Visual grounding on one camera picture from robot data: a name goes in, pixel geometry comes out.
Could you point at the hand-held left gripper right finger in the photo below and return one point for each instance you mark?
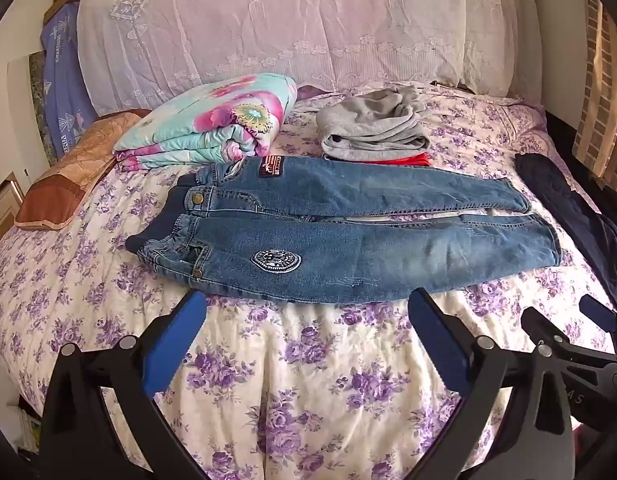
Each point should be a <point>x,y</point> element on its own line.
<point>438,340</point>

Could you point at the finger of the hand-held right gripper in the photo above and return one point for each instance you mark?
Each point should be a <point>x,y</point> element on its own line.
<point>599,314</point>
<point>538,322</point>

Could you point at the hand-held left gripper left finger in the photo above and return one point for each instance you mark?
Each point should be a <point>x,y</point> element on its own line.
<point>174,340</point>

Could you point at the blue denim pants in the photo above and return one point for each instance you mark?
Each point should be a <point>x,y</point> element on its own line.
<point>338,240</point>

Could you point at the dark navy garment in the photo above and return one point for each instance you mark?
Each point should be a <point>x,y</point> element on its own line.
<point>568,210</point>

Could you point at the purple floral bedspread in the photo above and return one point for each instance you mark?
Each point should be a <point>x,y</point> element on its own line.
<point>288,390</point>

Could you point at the red and blue garment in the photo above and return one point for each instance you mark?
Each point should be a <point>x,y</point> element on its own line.
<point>411,160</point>

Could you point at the brown patterned pillow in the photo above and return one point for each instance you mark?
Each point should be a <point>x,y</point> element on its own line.
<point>73,170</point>

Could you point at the grey folded garment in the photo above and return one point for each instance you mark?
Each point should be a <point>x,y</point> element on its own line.
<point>373,127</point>

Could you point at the folded floral quilt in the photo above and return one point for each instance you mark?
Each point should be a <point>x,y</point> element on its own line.
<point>213,120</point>

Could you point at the beige checked curtain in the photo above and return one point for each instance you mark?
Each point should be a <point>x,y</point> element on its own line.
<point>606,90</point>

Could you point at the blue patterned pillow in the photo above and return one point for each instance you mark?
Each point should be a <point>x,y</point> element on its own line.
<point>63,85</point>

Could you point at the white lace cloth cover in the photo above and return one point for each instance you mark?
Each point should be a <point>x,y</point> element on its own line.
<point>298,25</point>

